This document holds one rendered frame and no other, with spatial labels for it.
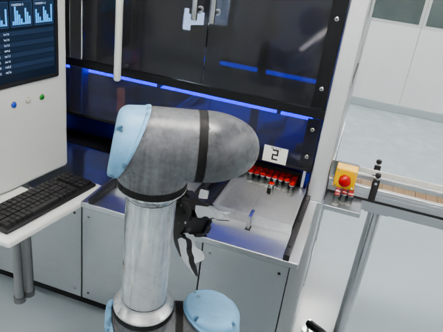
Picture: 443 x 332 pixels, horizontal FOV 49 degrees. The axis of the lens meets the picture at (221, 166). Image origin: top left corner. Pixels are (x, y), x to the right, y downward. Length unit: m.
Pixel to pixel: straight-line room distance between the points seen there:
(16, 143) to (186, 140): 1.12
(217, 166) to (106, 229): 1.45
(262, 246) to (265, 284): 0.54
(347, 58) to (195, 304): 0.92
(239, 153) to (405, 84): 5.63
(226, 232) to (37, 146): 0.77
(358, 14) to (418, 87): 4.80
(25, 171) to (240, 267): 0.88
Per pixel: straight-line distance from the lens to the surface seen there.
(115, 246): 2.17
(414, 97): 6.36
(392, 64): 6.27
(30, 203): 1.69
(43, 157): 1.89
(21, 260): 2.17
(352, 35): 1.58
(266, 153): 1.71
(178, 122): 0.73
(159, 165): 0.73
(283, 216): 1.62
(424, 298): 3.05
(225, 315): 1.00
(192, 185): 1.72
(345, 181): 1.67
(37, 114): 1.81
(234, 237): 1.47
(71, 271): 2.38
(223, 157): 0.73
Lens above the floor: 1.68
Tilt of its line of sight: 25 degrees down
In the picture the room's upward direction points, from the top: 8 degrees clockwise
